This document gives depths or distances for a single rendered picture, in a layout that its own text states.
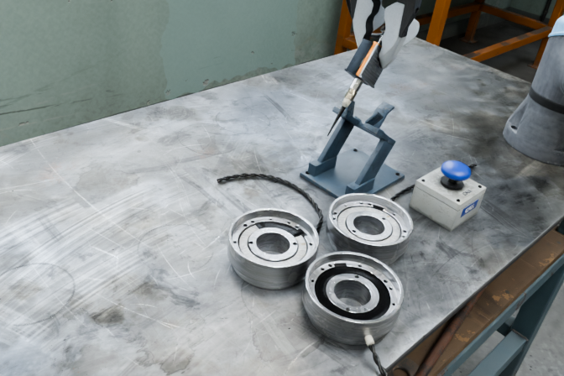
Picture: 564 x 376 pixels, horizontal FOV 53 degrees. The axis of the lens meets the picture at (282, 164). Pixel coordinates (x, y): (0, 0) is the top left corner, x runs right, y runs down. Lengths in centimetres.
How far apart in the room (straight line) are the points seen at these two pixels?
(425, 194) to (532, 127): 30
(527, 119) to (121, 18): 164
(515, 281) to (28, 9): 170
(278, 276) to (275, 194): 19
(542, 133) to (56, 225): 76
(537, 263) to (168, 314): 82
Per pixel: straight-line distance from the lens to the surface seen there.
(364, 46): 75
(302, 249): 67
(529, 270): 122
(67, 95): 230
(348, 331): 59
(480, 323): 106
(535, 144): 104
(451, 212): 79
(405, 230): 73
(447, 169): 79
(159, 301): 64
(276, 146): 90
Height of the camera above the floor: 126
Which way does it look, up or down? 32 degrees down
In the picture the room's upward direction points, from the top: 7 degrees clockwise
